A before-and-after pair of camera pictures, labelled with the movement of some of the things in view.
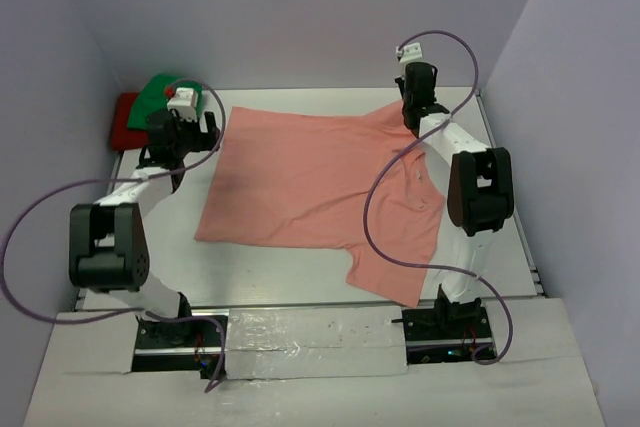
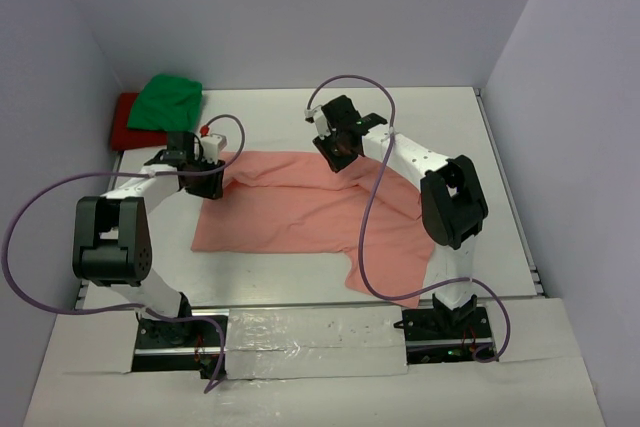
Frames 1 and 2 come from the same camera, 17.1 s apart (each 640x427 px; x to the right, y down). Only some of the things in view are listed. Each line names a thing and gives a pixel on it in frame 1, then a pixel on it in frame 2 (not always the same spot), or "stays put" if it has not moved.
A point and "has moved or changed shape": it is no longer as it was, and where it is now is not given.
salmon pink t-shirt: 303,174 has moved or changed shape
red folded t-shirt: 124,137 stays put
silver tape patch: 319,341 stays put
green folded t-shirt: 152,97 stays put
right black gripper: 402,82 → 337,164
